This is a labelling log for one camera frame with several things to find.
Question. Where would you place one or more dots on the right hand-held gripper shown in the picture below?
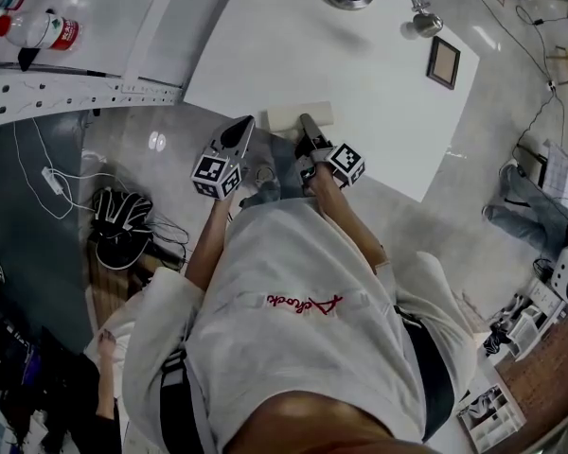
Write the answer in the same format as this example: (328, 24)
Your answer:
(345, 161)

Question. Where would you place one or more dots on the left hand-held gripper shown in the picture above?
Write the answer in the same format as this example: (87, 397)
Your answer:
(213, 173)

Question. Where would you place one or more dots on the cream rectangular block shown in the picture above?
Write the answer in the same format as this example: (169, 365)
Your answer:
(284, 116)

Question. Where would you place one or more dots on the person's left forearm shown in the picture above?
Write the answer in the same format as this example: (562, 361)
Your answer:
(208, 249)

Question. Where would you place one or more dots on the person's right forearm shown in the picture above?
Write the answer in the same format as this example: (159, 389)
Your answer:
(350, 225)

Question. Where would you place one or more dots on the person's blue jeans leg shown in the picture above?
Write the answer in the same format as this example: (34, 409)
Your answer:
(284, 168)

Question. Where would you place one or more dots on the person's white shoe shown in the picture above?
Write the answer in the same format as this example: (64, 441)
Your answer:
(265, 178)

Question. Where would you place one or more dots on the white table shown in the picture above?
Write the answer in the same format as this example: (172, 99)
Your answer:
(350, 78)

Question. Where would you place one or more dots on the white metal rack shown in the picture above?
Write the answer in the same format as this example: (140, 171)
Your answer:
(99, 26)

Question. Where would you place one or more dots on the wooden slatted bench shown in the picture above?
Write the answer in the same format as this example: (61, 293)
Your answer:
(118, 277)

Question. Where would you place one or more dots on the clear bottle red label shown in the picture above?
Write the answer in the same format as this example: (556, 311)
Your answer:
(38, 31)

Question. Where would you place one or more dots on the person's white shirt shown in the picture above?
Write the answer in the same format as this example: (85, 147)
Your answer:
(289, 357)

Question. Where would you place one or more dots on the small white shelf unit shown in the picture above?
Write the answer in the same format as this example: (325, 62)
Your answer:
(530, 331)

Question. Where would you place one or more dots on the white compartment organizer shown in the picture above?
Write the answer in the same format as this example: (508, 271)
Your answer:
(492, 419)

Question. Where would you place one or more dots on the dark picture frame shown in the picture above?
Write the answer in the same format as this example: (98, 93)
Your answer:
(443, 62)

